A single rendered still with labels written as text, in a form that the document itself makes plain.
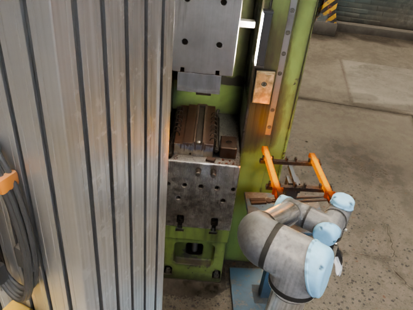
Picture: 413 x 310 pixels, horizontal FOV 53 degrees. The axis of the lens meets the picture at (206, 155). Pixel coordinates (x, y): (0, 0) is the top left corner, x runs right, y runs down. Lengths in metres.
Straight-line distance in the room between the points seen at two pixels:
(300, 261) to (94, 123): 0.58
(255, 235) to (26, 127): 0.60
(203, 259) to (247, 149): 0.77
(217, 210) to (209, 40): 0.92
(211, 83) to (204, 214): 0.75
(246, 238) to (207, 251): 1.60
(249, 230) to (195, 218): 1.35
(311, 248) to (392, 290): 2.13
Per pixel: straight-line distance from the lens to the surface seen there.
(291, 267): 0.95
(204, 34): 1.85
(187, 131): 2.18
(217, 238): 2.42
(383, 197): 3.80
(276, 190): 1.90
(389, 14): 8.13
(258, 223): 0.98
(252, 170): 2.36
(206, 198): 2.22
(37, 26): 0.45
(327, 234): 1.32
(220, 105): 2.52
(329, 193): 1.96
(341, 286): 2.93
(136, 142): 0.63
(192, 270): 2.64
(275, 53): 2.04
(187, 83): 1.94
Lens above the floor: 2.11
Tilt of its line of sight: 34 degrees down
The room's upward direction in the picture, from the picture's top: 6 degrees clockwise
